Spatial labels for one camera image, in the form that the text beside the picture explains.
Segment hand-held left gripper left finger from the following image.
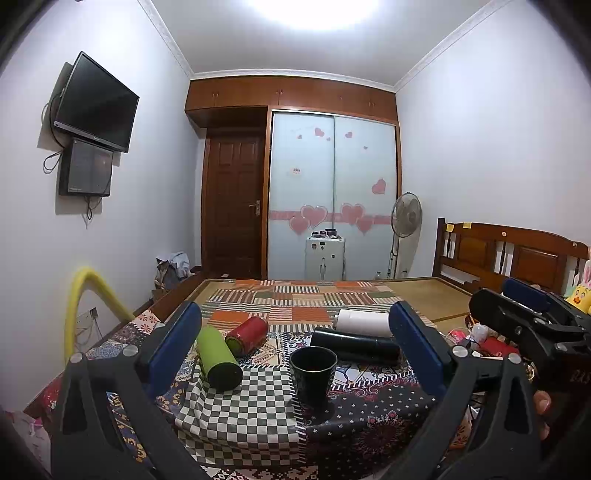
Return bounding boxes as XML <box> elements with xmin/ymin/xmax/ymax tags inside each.
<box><xmin>48</xmin><ymin>302</ymin><xmax>209</xmax><ymax>480</ymax></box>

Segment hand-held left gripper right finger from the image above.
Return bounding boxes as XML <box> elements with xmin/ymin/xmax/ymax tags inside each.
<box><xmin>389</xmin><ymin>301</ymin><xmax>544</xmax><ymax>480</ymax></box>

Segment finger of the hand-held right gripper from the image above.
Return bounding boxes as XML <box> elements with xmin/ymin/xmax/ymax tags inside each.
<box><xmin>501</xmin><ymin>277</ymin><xmax>570</xmax><ymax>320</ymax></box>
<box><xmin>468</xmin><ymin>288</ymin><xmax>563</xmax><ymax>352</ymax></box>

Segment green cup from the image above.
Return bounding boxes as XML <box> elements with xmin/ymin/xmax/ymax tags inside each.
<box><xmin>196</xmin><ymin>325</ymin><xmax>244</xmax><ymax>393</ymax></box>

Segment white cup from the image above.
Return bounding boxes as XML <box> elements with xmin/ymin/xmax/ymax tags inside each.
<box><xmin>334</xmin><ymin>308</ymin><xmax>397</xmax><ymax>339</ymax></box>

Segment tall black cup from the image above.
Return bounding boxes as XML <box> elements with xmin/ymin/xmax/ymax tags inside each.
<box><xmin>310</xmin><ymin>327</ymin><xmax>402</xmax><ymax>366</ymax></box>

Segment red cup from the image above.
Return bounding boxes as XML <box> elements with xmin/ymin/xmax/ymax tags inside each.
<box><xmin>225</xmin><ymin>316</ymin><xmax>269</xmax><ymax>357</ymax></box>

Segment short black cup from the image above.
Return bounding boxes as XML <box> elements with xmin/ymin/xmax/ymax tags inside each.
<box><xmin>289</xmin><ymin>346</ymin><xmax>339</xmax><ymax>409</ymax></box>

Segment person's right hand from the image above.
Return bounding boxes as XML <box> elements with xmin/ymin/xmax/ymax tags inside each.
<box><xmin>533</xmin><ymin>390</ymin><xmax>553</xmax><ymax>441</ymax></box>

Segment red packet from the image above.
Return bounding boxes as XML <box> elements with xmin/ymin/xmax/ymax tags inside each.
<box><xmin>481</xmin><ymin>336</ymin><xmax>522</xmax><ymax>360</ymax></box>

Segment wooden bed headboard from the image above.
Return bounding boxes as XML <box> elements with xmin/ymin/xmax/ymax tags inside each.
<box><xmin>433</xmin><ymin>217</ymin><xmax>591</xmax><ymax>296</ymax></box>

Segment woven bamboo bed mat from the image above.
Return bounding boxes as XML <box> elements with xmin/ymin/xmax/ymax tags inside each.
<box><xmin>191</xmin><ymin>276</ymin><xmax>474</xmax><ymax>325</ymax></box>

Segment yellow plush toy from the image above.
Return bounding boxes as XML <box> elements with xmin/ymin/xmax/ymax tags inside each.
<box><xmin>564</xmin><ymin>259</ymin><xmax>591</xmax><ymax>315</ymax></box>

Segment pile of clothes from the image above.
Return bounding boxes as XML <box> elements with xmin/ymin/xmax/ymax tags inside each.
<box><xmin>154</xmin><ymin>251</ymin><xmax>195</xmax><ymax>292</ymax></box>

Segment dark floral printed bedspread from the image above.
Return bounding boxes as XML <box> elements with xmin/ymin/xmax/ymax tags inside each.
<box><xmin>25</xmin><ymin>308</ymin><xmax>476</xmax><ymax>480</ymax></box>

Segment green checkered cloth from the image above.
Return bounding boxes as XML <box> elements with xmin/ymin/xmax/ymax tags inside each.
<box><xmin>174</xmin><ymin>353</ymin><xmax>306</xmax><ymax>457</ymax></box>

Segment yellow foam tube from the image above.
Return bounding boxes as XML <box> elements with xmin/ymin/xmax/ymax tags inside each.
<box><xmin>64</xmin><ymin>266</ymin><xmax>136</xmax><ymax>361</ymax></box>

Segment patchwork striped blanket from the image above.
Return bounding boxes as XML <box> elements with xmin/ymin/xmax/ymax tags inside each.
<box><xmin>198</xmin><ymin>279</ymin><xmax>409</xmax><ymax>325</ymax></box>

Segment white box appliance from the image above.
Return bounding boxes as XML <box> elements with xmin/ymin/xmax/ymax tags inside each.
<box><xmin>304</xmin><ymin>234</ymin><xmax>347</xmax><ymax>281</ymax></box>

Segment standing electric fan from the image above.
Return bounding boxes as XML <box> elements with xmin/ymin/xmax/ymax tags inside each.
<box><xmin>387</xmin><ymin>191</ymin><xmax>424</xmax><ymax>280</ymax></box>

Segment brown wooden door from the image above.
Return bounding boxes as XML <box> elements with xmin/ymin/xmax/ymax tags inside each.
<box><xmin>201</xmin><ymin>135</ymin><xmax>265</xmax><ymax>280</ymax></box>

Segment wooden wardrobe with sliding doors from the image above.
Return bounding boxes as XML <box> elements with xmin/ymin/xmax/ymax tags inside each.
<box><xmin>185</xmin><ymin>76</ymin><xmax>402</xmax><ymax>282</ymax></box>

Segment ceiling lamp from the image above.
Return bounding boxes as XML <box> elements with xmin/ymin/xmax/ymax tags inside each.
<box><xmin>242</xmin><ymin>0</ymin><xmax>386</xmax><ymax>29</ymax></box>

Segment small black wall monitor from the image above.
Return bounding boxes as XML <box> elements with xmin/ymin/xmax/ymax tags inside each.
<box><xmin>58</xmin><ymin>137</ymin><xmax>114</xmax><ymax>198</ymax></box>

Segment black television cable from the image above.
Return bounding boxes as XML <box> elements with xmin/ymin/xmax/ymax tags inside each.
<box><xmin>41</xmin><ymin>90</ymin><xmax>65</xmax><ymax>174</ymax></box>

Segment wall-mounted black television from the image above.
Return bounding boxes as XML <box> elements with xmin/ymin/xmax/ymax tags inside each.
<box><xmin>52</xmin><ymin>51</ymin><xmax>140</xmax><ymax>154</ymax></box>

